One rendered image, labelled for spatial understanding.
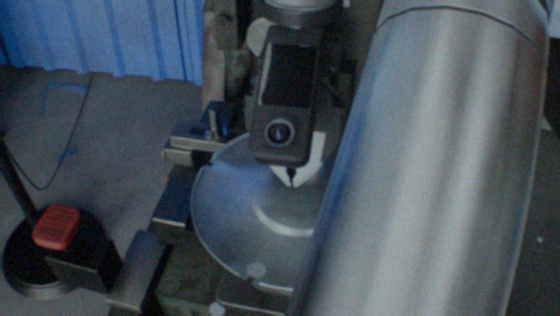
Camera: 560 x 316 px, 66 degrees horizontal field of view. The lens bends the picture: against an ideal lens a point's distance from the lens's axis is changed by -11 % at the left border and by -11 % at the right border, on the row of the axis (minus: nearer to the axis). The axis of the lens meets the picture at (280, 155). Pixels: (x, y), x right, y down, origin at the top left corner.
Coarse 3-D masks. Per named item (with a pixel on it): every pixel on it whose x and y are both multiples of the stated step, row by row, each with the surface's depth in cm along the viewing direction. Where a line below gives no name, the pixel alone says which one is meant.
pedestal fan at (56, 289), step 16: (0, 144) 115; (0, 160) 117; (16, 176) 123; (16, 192) 126; (32, 208) 133; (80, 208) 160; (32, 224) 136; (80, 224) 153; (96, 224) 154; (16, 240) 147; (32, 240) 147; (16, 256) 142; (32, 256) 142; (16, 272) 137; (32, 272) 138; (48, 272) 138; (16, 288) 135; (32, 288) 134; (48, 288) 135; (64, 288) 136
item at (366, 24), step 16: (256, 0) 50; (352, 0) 48; (368, 0) 47; (256, 16) 51; (352, 16) 49; (368, 16) 48; (256, 32) 51; (336, 32) 51; (352, 32) 50; (368, 32) 50; (256, 48) 53; (352, 48) 51; (368, 48) 51; (256, 64) 56; (352, 64) 52; (352, 80) 51; (336, 96) 52; (352, 96) 53
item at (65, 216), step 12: (60, 204) 65; (48, 216) 63; (60, 216) 63; (72, 216) 63; (36, 228) 62; (48, 228) 62; (60, 228) 62; (72, 228) 62; (36, 240) 61; (48, 240) 60; (60, 240) 60
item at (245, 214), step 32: (224, 160) 69; (192, 192) 63; (224, 192) 64; (256, 192) 63; (288, 192) 63; (320, 192) 63; (224, 224) 60; (256, 224) 60; (288, 224) 59; (224, 256) 57; (256, 256) 57; (288, 256) 57; (288, 288) 53
